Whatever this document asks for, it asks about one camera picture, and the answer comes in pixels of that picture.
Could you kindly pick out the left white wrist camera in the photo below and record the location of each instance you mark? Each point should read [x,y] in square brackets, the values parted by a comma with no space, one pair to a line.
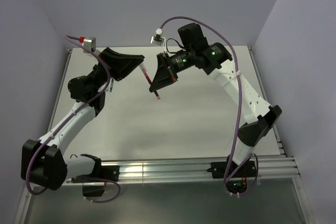
[89,43]

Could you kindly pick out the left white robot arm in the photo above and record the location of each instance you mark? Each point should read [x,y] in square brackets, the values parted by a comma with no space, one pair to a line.
[89,97]

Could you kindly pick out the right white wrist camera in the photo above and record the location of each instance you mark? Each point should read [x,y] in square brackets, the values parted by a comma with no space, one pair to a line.
[158,39]

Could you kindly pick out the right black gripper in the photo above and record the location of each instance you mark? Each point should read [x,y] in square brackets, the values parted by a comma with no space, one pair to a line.
[164,75]

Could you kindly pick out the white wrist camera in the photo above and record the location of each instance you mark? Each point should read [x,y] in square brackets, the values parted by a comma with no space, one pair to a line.
[89,43]
[158,39]

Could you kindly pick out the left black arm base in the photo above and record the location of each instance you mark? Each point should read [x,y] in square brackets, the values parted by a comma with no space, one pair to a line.
[105,174]

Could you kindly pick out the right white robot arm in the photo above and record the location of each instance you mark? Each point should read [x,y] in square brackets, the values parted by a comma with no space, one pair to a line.
[217,62]

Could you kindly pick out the blue pen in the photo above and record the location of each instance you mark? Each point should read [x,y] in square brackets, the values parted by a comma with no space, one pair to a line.
[111,85]

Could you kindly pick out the aluminium frame rail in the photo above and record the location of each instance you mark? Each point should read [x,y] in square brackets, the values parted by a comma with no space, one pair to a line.
[157,171]

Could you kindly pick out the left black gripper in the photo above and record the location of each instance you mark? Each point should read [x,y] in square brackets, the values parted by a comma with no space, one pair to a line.
[120,66]

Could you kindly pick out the red gel pen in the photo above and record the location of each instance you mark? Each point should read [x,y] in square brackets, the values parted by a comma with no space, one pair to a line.
[150,82]

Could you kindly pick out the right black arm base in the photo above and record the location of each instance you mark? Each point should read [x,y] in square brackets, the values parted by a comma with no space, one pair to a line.
[242,179]

